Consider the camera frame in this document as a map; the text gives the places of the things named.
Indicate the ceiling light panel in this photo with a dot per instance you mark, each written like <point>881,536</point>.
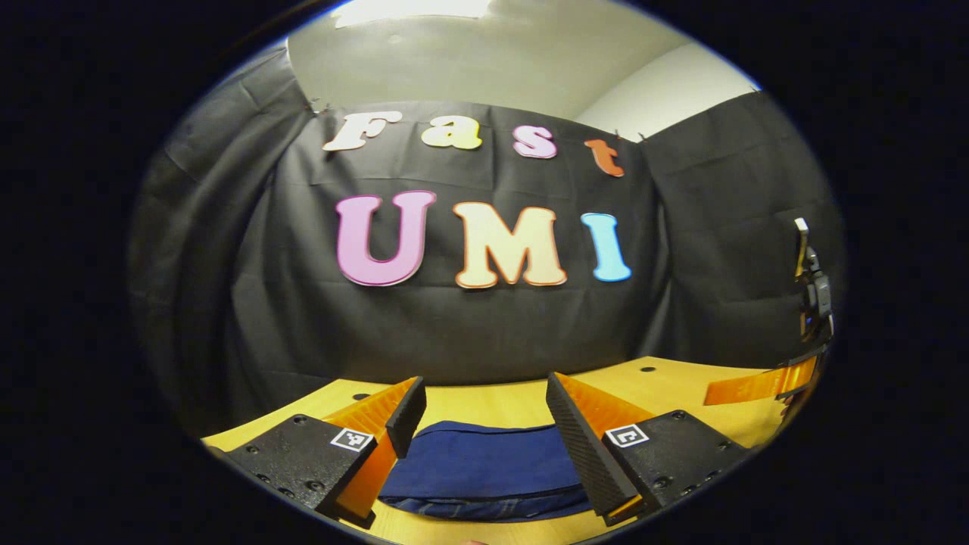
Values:
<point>409,9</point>

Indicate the black backdrop cloth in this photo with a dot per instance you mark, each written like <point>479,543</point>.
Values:
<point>303,318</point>

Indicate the blue denim jeans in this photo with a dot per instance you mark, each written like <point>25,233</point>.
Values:
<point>484,469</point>

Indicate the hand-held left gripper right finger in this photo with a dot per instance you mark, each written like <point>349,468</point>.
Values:
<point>575,454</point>

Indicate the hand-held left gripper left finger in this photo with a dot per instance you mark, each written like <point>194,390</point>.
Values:
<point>406,420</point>

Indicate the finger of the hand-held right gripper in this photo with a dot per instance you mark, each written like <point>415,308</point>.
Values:
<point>757,386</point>

